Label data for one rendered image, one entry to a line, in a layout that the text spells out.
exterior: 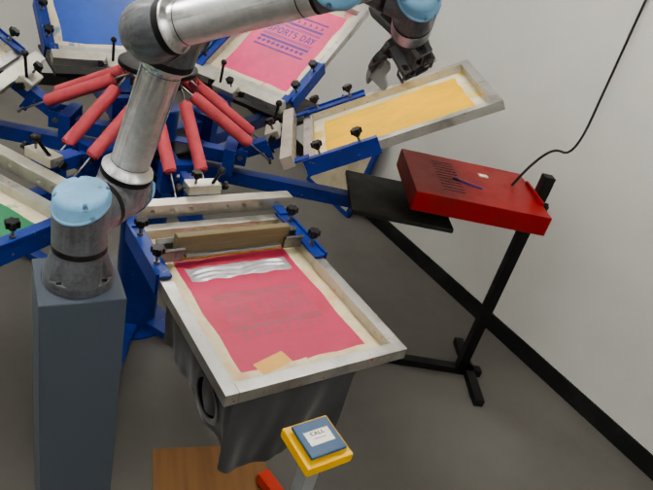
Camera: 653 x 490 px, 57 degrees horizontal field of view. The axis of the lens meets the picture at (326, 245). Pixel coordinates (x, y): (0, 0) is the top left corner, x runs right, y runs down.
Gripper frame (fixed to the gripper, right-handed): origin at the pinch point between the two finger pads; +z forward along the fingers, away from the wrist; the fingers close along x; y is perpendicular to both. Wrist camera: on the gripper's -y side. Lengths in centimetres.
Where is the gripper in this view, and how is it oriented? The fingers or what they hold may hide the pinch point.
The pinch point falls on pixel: (395, 63)
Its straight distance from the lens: 139.4
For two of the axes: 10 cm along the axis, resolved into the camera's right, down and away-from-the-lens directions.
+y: 4.9, 8.7, -1.0
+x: 8.7, -4.9, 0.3
